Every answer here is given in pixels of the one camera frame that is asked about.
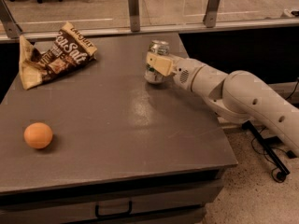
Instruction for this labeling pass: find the left metal glass bracket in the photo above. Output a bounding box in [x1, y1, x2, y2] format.
[0, 0, 22, 39]

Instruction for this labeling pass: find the orange ball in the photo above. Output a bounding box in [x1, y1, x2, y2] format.
[23, 122, 53, 149]

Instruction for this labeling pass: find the silver 7up soda can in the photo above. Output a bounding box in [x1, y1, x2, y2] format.
[144, 40, 169, 85]

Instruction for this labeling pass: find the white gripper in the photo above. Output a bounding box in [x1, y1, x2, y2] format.
[146, 52, 206, 90]

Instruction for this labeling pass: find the glass barrier panel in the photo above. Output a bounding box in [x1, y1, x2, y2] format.
[5, 0, 299, 33]

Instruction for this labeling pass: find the middle metal glass bracket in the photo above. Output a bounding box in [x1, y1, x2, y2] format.
[128, 0, 140, 32]

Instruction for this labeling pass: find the black stand leg with caster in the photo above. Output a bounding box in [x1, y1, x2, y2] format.
[242, 121, 290, 183]

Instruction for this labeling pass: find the black drawer handle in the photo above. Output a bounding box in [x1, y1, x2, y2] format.
[94, 201, 133, 219]

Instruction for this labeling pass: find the metal glass bracket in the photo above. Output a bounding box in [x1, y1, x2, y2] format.
[0, 0, 22, 39]
[128, 0, 140, 32]
[203, 0, 221, 28]

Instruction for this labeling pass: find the black floor cable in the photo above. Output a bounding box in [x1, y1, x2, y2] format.
[250, 77, 299, 185]

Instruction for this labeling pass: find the grey cabinet drawer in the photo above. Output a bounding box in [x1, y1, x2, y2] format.
[0, 179, 223, 224]

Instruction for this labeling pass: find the brown sea salt chip bag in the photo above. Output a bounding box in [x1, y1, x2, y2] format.
[19, 22, 97, 90]

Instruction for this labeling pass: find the right metal glass bracket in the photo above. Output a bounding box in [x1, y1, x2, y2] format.
[203, 0, 221, 28]

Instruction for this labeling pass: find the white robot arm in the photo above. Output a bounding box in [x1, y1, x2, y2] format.
[147, 52, 299, 156]

